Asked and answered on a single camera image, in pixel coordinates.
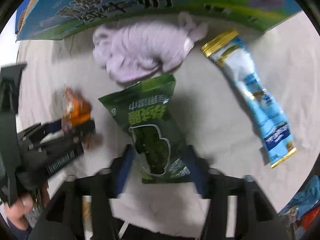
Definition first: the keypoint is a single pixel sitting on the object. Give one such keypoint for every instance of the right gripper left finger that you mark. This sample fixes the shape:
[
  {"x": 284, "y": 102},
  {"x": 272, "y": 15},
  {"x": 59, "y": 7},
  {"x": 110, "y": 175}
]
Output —
[{"x": 63, "y": 218}]

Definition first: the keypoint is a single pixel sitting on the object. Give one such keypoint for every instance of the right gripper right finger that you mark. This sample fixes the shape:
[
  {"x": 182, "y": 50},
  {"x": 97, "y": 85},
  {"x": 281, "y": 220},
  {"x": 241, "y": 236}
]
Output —
[{"x": 256, "y": 217}]

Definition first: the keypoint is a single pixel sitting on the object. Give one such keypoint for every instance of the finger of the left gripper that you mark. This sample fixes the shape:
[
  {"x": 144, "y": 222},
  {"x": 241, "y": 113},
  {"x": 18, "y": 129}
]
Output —
[
  {"x": 59, "y": 142},
  {"x": 39, "y": 131}
]

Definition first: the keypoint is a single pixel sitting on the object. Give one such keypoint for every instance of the orange red snack packet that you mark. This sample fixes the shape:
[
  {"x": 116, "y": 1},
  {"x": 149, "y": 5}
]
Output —
[{"x": 76, "y": 110}]

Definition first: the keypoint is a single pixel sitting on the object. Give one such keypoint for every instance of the green snack bag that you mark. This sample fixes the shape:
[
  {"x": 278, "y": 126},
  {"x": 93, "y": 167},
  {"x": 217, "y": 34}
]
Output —
[{"x": 141, "y": 111}]

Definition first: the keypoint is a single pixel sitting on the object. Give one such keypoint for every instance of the lavender soft cloth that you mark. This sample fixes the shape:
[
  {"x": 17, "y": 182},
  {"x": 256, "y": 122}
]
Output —
[{"x": 133, "y": 52}]

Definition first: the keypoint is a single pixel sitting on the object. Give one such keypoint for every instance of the light blue snack pouch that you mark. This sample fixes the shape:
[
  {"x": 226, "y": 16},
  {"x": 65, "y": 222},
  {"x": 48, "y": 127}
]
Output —
[{"x": 229, "y": 52}]

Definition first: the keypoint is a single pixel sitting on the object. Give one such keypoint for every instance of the person's left hand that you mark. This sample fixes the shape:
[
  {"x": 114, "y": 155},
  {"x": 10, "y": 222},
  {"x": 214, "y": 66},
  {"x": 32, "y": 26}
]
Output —
[{"x": 16, "y": 212}]

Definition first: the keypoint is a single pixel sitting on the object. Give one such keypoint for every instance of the blue clothes pile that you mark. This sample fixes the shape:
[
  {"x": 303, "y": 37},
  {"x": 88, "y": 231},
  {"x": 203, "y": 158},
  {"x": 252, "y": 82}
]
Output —
[{"x": 302, "y": 202}]

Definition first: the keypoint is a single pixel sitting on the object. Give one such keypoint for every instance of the printed cardboard box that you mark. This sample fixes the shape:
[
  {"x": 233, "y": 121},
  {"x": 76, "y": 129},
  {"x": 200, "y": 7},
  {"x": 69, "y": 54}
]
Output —
[{"x": 58, "y": 19}]

